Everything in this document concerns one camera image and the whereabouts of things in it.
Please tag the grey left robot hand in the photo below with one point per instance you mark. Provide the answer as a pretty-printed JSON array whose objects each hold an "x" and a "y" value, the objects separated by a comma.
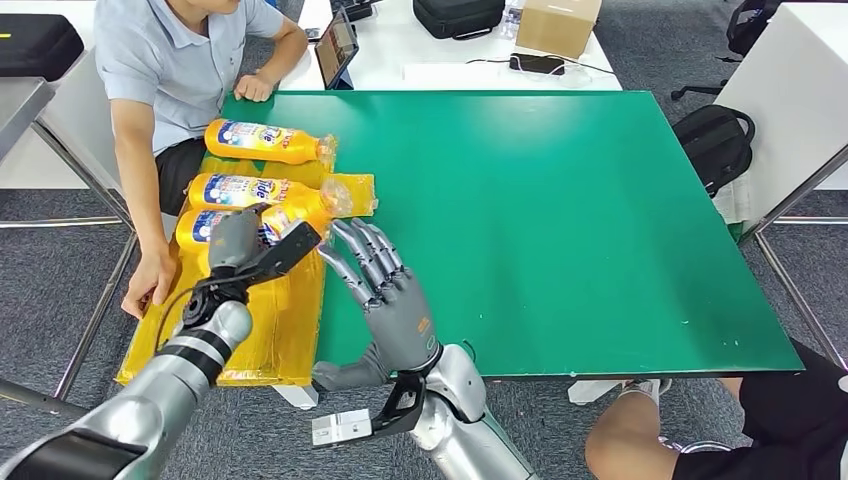
[{"x": 232, "y": 242}]

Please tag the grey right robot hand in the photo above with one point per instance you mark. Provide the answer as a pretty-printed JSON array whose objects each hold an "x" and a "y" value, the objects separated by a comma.
[{"x": 401, "y": 324}]

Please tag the orange detergent bottle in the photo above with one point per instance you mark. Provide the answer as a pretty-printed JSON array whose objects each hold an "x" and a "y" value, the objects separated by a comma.
[
  {"x": 265, "y": 142},
  {"x": 195, "y": 228},
  {"x": 238, "y": 191},
  {"x": 308, "y": 210}
]

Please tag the clear plastic water bottle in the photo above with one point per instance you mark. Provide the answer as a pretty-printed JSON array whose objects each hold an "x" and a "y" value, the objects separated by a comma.
[{"x": 511, "y": 20}]

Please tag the yellow taped cardboard board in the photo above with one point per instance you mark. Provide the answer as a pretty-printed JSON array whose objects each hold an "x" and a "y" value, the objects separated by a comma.
[{"x": 285, "y": 331}]

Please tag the white table foot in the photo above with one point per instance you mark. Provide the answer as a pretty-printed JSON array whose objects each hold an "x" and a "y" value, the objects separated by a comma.
[
  {"x": 593, "y": 392},
  {"x": 298, "y": 397}
]

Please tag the person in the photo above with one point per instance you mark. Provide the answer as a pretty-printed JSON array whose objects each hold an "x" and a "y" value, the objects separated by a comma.
[
  {"x": 166, "y": 73},
  {"x": 788, "y": 417}
]

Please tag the white desk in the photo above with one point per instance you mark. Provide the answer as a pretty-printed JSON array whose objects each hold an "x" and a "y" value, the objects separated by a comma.
[
  {"x": 73, "y": 112},
  {"x": 782, "y": 99},
  {"x": 397, "y": 60}
]

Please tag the black tablet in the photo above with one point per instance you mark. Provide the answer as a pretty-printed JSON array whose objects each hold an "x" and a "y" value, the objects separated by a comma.
[{"x": 336, "y": 48}]

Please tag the black desktop device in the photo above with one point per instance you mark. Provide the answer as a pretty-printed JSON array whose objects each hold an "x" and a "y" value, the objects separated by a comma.
[{"x": 358, "y": 8}]

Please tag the black zip case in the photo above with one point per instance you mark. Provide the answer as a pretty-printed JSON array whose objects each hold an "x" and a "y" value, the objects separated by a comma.
[
  {"x": 457, "y": 16},
  {"x": 36, "y": 43}
]

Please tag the black phone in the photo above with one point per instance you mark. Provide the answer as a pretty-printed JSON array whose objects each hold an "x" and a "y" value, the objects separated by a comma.
[{"x": 536, "y": 64}]

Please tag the brown cardboard box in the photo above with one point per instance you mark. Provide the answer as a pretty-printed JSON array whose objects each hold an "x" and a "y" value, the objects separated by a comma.
[{"x": 556, "y": 26}]

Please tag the stack of papers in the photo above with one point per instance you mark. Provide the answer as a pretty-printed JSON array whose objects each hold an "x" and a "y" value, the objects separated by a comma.
[{"x": 735, "y": 202}]

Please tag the black backpack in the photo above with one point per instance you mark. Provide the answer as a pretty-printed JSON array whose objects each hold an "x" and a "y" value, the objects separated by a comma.
[{"x": 715, "y": 146}]

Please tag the black office chair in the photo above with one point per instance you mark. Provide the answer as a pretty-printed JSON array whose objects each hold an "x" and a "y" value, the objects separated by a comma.
[{"x": 748, "y": 26}]

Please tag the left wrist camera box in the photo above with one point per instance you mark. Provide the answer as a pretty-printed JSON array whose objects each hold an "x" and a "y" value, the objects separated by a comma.
[{"x": 291, "y": 248}]

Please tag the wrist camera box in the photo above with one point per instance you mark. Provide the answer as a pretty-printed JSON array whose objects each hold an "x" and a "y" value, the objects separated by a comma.
[
  {"x": 341, "y": 427},
  {"x": 291, "y": 248}
]

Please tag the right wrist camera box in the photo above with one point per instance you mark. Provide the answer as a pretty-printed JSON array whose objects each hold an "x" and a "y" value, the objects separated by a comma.
[{"x": 341, "y": 427}]

